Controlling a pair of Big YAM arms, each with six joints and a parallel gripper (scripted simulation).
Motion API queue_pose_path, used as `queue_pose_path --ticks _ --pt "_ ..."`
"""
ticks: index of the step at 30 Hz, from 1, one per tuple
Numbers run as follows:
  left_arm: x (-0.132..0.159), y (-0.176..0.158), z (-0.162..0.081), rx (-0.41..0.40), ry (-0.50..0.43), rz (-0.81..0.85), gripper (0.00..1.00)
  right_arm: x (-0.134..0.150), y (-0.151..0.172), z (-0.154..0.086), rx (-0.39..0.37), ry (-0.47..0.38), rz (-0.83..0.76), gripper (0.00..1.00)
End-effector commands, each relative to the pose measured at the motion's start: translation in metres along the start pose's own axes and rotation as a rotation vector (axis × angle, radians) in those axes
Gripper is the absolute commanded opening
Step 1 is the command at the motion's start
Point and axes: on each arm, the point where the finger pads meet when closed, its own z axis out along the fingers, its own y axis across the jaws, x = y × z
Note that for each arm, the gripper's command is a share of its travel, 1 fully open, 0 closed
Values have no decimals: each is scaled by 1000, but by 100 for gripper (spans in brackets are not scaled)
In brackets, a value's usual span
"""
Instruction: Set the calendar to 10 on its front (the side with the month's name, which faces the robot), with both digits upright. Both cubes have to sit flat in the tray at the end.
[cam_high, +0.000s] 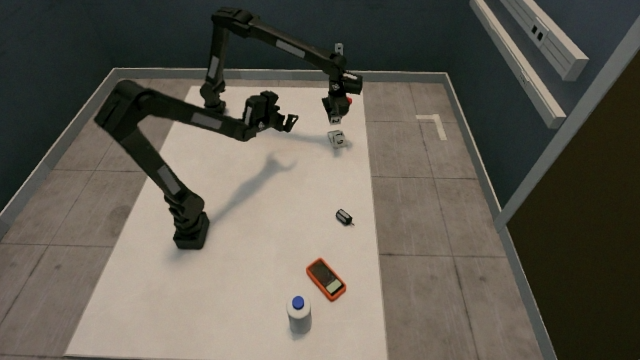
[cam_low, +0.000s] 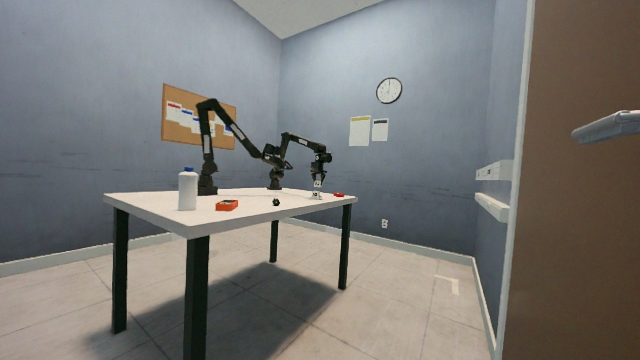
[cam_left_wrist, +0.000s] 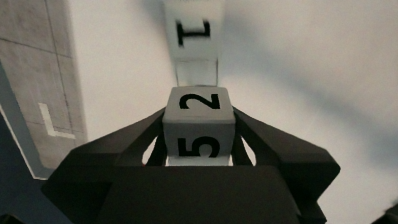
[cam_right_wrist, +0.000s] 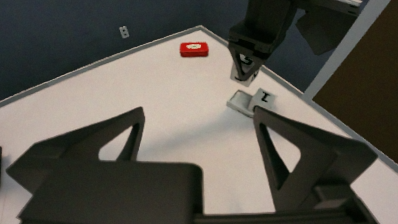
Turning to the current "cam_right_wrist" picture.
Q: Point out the white number cube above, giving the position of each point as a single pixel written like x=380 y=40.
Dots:
x=263 y=98
x=246 y=65

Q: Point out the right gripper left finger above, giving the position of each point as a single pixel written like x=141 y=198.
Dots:
x=86 y=142

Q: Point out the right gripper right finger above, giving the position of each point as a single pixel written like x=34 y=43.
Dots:
x=327 y=159

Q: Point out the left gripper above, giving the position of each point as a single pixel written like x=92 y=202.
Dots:
x=242 y=33

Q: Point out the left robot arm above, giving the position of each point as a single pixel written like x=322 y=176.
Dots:
x=323 y=27

